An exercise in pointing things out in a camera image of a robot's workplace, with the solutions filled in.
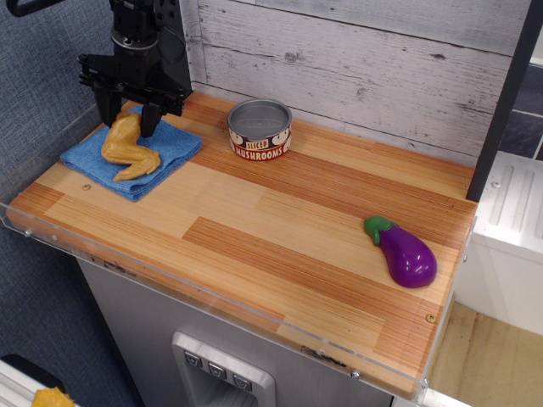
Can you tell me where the folded blue cloth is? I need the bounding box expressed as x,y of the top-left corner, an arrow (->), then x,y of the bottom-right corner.
61,107 -> 202,202

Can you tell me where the silver dispenser button panel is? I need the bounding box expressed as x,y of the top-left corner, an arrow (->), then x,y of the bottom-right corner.
171,332 -> 277,406

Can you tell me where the sliced mushrooms tin can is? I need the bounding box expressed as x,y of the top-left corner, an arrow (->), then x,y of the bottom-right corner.
227,98 -> 293,162

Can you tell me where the right black frame post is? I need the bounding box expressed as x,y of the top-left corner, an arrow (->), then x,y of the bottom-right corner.
466,0 -> 542,203

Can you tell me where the white toy sink unit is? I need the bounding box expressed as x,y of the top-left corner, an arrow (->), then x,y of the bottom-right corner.
453,152 -> 542,334

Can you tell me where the silver toy fridge cabinet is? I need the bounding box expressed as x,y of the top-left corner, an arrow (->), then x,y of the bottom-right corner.
79,260 -> 393,406

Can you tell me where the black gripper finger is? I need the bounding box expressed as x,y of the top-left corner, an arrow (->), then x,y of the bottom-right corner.
141,103 -> 166,138
93,82 -> 123,127

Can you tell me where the purple toy eggplant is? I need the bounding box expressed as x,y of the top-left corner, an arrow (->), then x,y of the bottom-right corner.
363,215 -> 438,288

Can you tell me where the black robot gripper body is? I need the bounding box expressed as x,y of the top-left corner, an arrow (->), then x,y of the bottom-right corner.
78,36 -> 188,115

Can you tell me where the yellow object bottom left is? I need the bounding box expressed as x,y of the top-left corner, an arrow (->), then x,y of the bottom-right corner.
31,387 -> 76,407

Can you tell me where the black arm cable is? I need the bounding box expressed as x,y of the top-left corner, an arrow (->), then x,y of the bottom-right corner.
6,0 -> 60,18

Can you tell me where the yellow toy chicken wing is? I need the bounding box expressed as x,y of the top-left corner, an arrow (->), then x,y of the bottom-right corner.
101,112 -> 161,182

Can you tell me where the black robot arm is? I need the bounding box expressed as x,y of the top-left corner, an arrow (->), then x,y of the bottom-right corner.
78,1 -> 193,137

